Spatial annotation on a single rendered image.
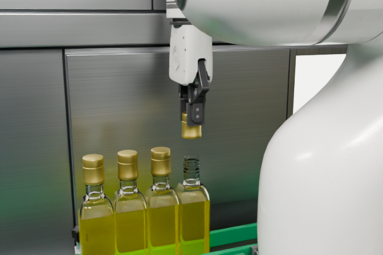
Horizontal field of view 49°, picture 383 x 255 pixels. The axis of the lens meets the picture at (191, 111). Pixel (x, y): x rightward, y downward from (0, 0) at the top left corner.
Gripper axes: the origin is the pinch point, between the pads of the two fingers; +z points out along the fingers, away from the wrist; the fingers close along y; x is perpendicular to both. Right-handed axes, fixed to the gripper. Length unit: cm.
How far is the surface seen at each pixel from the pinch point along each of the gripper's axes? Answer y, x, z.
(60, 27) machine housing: -12.7, -20.6, -14.3
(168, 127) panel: -12.0, -0.6, 5.9
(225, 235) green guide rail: -3.2, 8.6, 27.2
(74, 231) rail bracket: -4.6, -20.7, 21.8
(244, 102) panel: -12.1, 16.3, 1.7
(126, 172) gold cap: 1.5, -12.1, 9.2
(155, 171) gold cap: 1.2, -6.9, 9.8
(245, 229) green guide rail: -3.2, 13.0, 26.6
